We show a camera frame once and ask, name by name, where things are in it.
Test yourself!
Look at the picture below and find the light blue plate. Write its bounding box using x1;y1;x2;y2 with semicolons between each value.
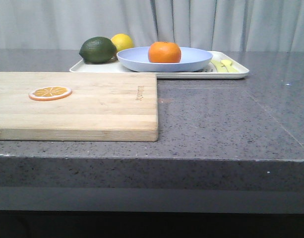
117;47;213;72

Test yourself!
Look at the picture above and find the cream white tray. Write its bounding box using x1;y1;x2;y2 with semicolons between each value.
69;51;249;80

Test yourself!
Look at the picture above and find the wooden cutting board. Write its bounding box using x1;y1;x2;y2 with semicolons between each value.
0;72;158;142

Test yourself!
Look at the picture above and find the orange mandarin fruit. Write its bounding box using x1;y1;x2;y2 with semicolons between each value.
148;42;182;63

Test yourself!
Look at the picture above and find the yellow lemon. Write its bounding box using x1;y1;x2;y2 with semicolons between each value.
111;33;134;52

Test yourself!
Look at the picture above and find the grey curtain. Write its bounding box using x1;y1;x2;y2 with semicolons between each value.
0;0;304;52

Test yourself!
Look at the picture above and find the green lime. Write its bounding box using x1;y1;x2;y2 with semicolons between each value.
79;37;117;63

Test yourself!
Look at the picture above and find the orange slice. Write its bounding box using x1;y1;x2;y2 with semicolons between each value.
28;86;72;101

